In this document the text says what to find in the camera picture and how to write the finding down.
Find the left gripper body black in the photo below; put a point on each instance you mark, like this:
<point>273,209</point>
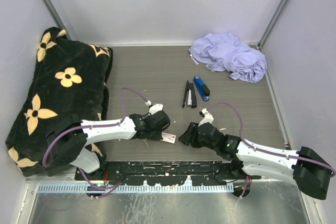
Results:
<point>156,135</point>

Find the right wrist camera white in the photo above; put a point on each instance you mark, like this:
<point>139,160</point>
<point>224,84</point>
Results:
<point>206,117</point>

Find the blue stapler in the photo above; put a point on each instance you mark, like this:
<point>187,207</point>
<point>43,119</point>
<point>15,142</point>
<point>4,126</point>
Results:
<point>202,88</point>

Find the lavender crumpled cloth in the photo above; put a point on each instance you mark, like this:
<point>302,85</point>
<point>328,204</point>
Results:
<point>225,52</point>

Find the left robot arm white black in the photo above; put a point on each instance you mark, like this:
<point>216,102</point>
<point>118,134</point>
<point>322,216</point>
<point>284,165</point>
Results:
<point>68,140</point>

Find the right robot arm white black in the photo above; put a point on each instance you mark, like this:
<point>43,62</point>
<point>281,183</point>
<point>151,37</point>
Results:
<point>303,168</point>

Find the red white staple box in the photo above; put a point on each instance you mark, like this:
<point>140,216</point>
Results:
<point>168,138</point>

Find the black open stapler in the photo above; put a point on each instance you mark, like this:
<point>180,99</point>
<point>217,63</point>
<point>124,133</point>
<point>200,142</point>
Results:
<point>189,97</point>

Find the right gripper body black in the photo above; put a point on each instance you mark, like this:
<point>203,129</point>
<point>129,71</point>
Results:
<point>201,143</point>

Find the white cable duct strip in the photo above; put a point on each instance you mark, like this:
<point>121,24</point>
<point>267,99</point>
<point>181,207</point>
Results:
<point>85,188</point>

